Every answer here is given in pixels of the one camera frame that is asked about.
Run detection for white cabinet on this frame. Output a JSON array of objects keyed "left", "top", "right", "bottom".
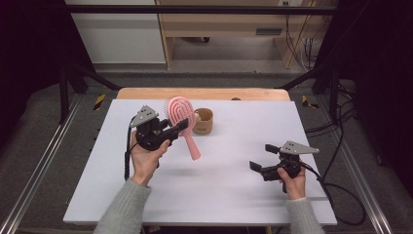
[{"left": 63, "top": 0, "right": 168, "bottom": 64}]

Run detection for pink hairbrush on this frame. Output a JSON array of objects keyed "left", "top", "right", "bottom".
[{"left": 164, "top": 96, "right": 202, "bottom": 162}]

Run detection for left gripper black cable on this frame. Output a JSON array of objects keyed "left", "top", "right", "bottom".
[{"left": 124, "top": 117, "right": 139, "bottom": 181}]

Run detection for black floor cables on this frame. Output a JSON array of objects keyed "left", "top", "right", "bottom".
[{"left": 304, "top": 80, "right": 362, "bottom": 183}]

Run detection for person's left hand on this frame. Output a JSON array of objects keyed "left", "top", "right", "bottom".
[{"left": 130, "top": 131, "right": 171, "bottom": 187}]

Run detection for black metal crossbar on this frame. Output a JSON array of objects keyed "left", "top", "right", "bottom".
[{"left": 42, "top": 4, "right": 340, "bottom": 16}]

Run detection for desk label plate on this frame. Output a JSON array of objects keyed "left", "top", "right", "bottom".
[{"left": 255, "top": 27, "right": 283, "bottom": 36}]

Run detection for person's right hand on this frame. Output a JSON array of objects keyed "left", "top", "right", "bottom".
[{"left": 277, "top": 165, "right": 308, "bottom": 201}]

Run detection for aluminium rail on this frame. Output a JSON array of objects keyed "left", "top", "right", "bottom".
[
  {"left": 0, "top": 96, "right": 84, "bottom": 234},
  {"left": 316, "top": 97, "right": 395, "bottom": 234}
]

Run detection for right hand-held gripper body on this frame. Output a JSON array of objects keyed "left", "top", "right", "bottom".
[{"left": 261, "top": 140, "right": 319, "bottom": 182}]

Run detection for wooden desk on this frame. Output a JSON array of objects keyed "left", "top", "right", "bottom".
[{"left": 156, "top": 0, "right": 327, "bottom": 70}]

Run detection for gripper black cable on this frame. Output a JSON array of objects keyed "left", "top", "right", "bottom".
[
  {"left": 124, "top": 117, "right": 139, "bottom": 181},
  {"left": 300, "top": 161, "right": 367, "bottom": 227}
]

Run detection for dark curtain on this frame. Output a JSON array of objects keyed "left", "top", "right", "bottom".
[
  {"left": 316, "top": 0, "right": 413, "bottom": 189},
  {"left": 0, "top": 0, "right": 97, "bottom": 154}
]

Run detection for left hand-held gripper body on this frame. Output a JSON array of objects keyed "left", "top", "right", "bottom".
[{"left": 131, "top": 105, "right": 173, "bottom": 152}]

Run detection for black metal stand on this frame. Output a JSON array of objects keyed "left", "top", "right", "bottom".
[
  {"left": 57, "top": 60, "right": 123, "bottom": 125},
  {"left": 275, "top": 62, "right": 343, "bottom": 125}
]

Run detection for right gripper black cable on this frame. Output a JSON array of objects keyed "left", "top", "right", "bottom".
[{"left": 300, "top": 161, "right": 367, "bottom": 227}]

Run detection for black cable bundle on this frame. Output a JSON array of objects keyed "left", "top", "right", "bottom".
[{"left": 283, "top": 14, "right": 319, "bottom": 71}]

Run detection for wooden table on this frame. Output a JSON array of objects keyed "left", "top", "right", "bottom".
[{"left": 116, "top": 87, "right": 291, "bottom": 102}]

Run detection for yellow black tape marker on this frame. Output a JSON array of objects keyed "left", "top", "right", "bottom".
[
  {"left": 93, "top": 93, "right": 107, "bottom": 112},
  {"left": 301, "top": 95, "right": 320, "bottom": 110}
]

